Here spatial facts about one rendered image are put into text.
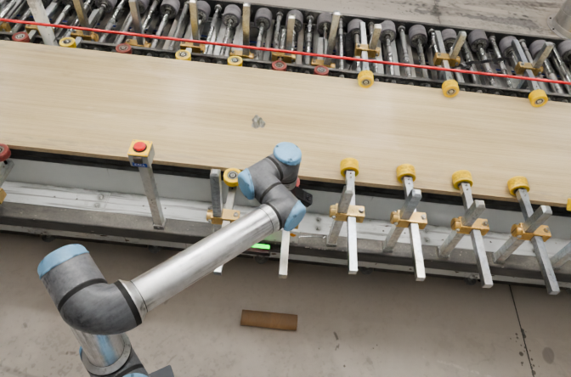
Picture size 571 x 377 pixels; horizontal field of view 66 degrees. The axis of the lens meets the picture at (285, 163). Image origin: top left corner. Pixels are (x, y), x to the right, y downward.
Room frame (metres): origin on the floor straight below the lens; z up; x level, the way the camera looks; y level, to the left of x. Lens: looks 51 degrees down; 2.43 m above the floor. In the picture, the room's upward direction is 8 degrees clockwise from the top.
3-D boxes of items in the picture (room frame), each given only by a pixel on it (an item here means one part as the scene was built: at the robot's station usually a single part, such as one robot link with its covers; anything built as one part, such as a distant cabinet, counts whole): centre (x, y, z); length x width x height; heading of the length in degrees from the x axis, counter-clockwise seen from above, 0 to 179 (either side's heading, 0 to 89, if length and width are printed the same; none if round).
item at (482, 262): (1.01, -0.79, 0.95); 0.50 x 0.04 x 0.04; 2
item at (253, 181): (0.82, 0.07, 1.33); 0.12 x 0.12 x 0.09; 46
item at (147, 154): (0.97, 0.51, 1.18); 0.07 x 0.07 x 0.08; 2
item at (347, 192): (0.99, -0.25, 0.87); 0.04 x 0.04 x 0.48; 2
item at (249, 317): (0.85, -0.02, 0.04); 0.30 x 0.08 x 0.08; 92
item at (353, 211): (0.99, -0.27, 0.95); 0.14 x 0.06 x 0.05; 92
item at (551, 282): (1.01, -1.04, 0.95); 0.50 x 0.04 x 0.04; 2
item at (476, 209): (1.01, -0.75, 0.87); 0.04 x 0.04 x 0.48; 2
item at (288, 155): (0.90, 0.00, 1.32); 0.10 x 0.09 x 0.12; 136
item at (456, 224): (1.01, -0.77, 0.95); 0.14 x 0.06 x 0.05; 92
